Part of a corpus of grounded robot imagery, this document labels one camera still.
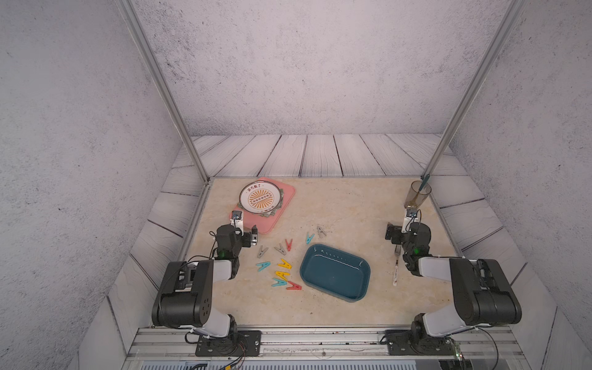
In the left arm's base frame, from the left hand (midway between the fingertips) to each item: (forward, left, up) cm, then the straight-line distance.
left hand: (245, 224), depth 94 cm
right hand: (-1, -63, +1) cm, 63 cm away
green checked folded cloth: (+11, -9, -8) cm, 16 cm away
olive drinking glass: (+13, -74, +2) cm, 75 cm away
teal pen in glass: (+15, -76, +6) cm, 77 cm away
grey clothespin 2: (-8, -14, -7) cm, 18 cm away
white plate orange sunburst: (+20, -3, -6) cm, 21 cm away
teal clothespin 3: (-4, -25, -7) cm, 26 cm away
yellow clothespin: (-14, -16, -7) cm, 22 cm away
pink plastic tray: (+4, -6, -7) cm, 10 cm away
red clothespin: (-6, -17, -8) cm, 20 cm away
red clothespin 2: (-23, -20, -8) cm, 31 cm away
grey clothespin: (-8, -6, -7) cm, 13 cm away
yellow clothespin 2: (-18, -15, -8) cm, 25 cm away
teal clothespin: (-15, -7, -7) cm, 18 cm away
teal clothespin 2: (-21, -14, -9) cm, 26 cm away
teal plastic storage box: (-17, -35, -9) cm, 40 cm away
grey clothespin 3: (+1, -30, -7) cm, 31 cm away
